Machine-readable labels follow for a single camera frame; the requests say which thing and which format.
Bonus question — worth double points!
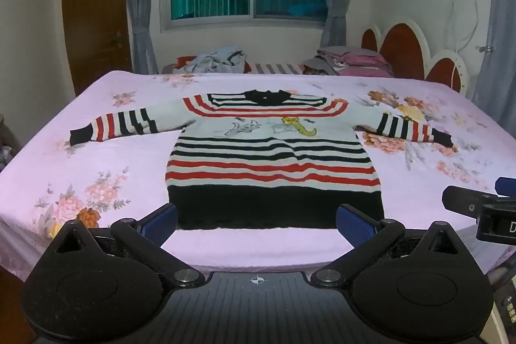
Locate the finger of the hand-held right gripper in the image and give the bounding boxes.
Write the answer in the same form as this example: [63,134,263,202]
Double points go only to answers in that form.
[494,176,516,200]
[442,185,501,224]

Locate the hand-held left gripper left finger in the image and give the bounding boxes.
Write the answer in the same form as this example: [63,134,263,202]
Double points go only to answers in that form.
[54,203,206,289]

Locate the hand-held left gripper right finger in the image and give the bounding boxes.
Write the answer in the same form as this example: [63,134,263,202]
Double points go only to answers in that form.
[310,204,461,289]

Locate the striped knit sweater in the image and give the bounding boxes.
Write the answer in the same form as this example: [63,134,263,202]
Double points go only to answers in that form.
[69,89,454,231]

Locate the pile of grey-blue clothes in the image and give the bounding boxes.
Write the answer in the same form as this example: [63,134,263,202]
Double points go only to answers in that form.
[176,46,248,74]

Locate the grey device with buttons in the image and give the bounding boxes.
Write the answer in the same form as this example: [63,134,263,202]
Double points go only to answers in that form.
[485,259,516,344]

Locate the pink floral bed sheet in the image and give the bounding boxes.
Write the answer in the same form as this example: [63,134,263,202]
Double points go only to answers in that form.
[0,70,516,282]

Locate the folded pink blankets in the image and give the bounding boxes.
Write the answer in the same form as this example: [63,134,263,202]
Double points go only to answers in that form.
[303,45,395,78]

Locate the striped pillow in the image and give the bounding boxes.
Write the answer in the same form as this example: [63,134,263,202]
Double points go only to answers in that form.
[245,62,308,75]

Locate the brown wooden door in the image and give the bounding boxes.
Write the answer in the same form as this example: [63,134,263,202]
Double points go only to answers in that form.
[61,0,134,97]

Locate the white cable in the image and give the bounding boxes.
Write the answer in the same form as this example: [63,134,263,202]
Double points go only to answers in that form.
[442,0,481,95]

